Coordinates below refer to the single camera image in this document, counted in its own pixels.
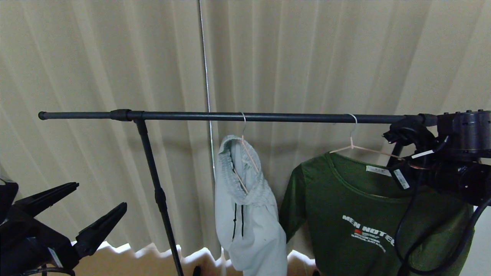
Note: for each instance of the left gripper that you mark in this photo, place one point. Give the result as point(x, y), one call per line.
point(27, 241)

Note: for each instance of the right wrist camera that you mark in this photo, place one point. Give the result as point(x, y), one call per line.
point(406, 134)

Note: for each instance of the pale grey shorts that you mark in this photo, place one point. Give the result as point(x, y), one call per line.
point(249, 230)

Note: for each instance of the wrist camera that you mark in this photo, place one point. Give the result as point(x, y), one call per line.
point(406, 134)
point(7, 199)

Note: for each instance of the green garment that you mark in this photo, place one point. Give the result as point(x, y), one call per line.
point(337, 199)

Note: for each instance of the black clothes rack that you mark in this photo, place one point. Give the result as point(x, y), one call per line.
point(268, 117)

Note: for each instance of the beige curtain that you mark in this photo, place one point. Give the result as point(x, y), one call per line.
point(96, 57)

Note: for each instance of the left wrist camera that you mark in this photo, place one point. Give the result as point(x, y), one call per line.
point(7, 199)

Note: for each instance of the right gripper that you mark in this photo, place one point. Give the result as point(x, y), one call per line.
point(441, 178)

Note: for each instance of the pink clothes hanger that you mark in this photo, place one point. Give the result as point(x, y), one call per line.
point(243, 140)
point(351, 142)

